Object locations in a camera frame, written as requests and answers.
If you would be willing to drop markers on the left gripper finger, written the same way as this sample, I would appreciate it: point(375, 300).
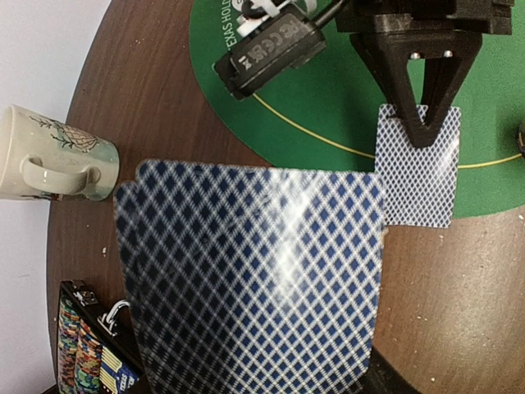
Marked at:
point(382, 378)

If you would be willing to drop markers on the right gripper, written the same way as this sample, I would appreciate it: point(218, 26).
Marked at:
point(448, 59)

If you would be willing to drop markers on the single blue playing card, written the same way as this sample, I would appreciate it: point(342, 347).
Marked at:
point(420, 184)

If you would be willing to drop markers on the poker chip stack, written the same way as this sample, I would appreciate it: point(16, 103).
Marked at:
point(520, 138)

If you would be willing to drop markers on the round green poker mat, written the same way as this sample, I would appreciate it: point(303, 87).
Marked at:
point(324, 114)

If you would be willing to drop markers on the black poker chip case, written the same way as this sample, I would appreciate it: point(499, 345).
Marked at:
point(95, 354)

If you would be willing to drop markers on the beige ceramic mug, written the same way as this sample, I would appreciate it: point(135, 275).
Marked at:
point(42, 158)

